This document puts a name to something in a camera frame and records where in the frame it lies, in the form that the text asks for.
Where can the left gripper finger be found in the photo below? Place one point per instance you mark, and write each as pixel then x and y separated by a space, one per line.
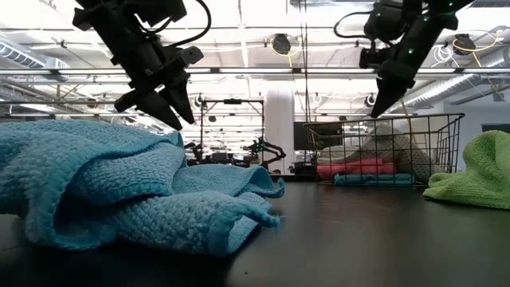
pixel 181 99
pixel 159 105

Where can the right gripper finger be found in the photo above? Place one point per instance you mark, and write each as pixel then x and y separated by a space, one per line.
pixel 388 97

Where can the grey waffle microfiber towel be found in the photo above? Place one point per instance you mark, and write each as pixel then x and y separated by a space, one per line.
pixel 402 153

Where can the pink microfiber towel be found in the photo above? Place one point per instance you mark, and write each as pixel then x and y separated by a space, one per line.
pixel 350 167

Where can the teal microfiber towel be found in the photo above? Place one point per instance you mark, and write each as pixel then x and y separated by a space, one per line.
pixel 374 179

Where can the light blue microfiber towel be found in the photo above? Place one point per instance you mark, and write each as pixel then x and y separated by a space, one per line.
pixel 119 179

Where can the green microfiber towel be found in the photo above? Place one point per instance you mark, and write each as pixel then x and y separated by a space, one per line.
pixel 478 175

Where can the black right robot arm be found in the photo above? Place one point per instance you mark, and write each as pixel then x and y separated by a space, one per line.
pixel 422 28

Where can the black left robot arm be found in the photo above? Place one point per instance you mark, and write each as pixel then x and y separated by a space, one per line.
pixel 115 24

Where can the long ceiling light bar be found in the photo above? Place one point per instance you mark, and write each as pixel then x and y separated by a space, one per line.
pixel 259 71

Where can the black monitor screen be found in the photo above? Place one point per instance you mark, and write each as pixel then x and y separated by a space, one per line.
pixel 299 137

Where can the silver ventilation duct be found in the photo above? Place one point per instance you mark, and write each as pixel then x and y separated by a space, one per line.
pixel 20 56
pixel 458 85

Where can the dark wall window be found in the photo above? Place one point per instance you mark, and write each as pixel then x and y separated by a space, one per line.
pixel 494 126

